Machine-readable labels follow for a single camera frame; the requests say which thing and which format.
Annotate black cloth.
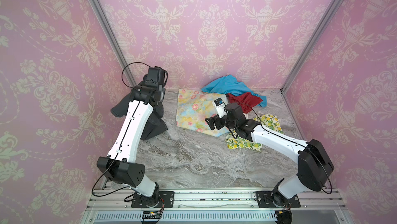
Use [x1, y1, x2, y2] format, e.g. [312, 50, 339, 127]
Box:
[111, 93, 167, 141]

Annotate turquoise blue cloth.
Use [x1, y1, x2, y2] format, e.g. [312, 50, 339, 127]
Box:
[201, 75, 267, 108]

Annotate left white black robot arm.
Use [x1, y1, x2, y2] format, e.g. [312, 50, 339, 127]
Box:
[97, 80, 167, 207]

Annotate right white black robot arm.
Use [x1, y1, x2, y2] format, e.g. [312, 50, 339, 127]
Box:
[205, 115, 335, 207]

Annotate pastel floral yellow cloth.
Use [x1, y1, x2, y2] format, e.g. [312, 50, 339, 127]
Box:
[176, 89, 228, 137]

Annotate dark red cloth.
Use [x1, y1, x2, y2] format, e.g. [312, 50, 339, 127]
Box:
[226, 92, 263, 114]

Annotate lemon print cloth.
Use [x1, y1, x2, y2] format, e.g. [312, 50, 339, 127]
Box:
[225, 114, 284, 152]

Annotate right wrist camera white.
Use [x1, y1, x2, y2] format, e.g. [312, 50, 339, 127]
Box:
[213, 97, 247, 122]

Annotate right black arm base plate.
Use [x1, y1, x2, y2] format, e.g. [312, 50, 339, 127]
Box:
[254, 191, 301, 208]

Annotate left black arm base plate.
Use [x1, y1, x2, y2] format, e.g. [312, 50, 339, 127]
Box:
[131, 191, 175, 208]

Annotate left aluminium corner post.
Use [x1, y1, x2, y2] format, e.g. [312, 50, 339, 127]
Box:
[88, 0, 127, 69]

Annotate aluminium corner post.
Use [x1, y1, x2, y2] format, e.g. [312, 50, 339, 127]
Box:
[280, 0, 343, 96]
[88, 0, 127, 69]

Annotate aluminium front rail frame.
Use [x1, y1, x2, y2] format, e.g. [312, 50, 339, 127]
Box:
[80, 187, 354, 224]

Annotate right aluminium corner post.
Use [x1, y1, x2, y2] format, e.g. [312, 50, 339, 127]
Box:
[280, 0, 343, 96]

